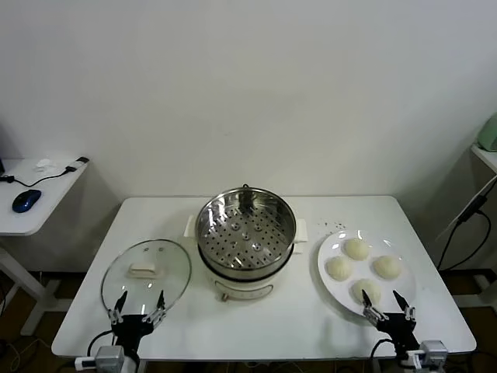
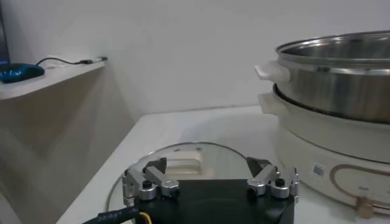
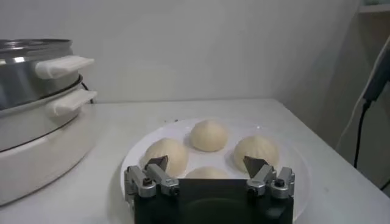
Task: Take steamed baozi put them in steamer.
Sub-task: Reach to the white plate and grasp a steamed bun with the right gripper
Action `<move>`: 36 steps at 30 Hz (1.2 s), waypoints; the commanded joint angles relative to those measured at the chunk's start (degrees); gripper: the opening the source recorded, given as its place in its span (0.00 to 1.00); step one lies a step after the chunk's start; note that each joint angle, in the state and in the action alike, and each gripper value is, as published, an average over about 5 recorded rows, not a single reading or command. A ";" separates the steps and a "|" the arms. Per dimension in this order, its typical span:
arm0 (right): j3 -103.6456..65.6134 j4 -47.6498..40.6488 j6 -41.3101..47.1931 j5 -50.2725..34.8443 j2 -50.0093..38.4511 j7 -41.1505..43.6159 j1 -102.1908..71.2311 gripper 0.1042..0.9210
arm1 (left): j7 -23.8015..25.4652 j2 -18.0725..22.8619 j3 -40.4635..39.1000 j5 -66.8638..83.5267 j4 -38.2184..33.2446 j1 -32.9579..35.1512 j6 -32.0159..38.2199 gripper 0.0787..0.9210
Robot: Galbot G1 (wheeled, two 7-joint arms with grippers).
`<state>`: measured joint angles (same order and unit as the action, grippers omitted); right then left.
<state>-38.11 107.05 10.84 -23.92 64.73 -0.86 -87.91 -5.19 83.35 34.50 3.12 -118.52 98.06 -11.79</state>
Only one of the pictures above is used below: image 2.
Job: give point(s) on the blue computer mouse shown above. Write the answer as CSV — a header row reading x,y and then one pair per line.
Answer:
x,y
19,73

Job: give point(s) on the white side desk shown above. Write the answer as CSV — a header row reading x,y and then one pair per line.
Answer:
x,y
55,77

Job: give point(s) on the dark monitor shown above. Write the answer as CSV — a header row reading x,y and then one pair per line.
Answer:
x,y
3,36

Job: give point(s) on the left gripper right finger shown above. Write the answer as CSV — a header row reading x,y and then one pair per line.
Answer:
x,y
265,175

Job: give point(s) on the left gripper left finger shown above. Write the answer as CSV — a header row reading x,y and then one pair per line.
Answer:
x,y
155,178

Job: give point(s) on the stainless steel steamer basket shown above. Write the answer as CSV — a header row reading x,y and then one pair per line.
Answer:
x,y
329,91

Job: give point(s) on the white steamer pot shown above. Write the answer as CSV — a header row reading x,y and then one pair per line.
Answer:
x,y
304,137

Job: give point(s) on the round glass pot lid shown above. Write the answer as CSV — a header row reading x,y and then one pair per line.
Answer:
x,y
213,161

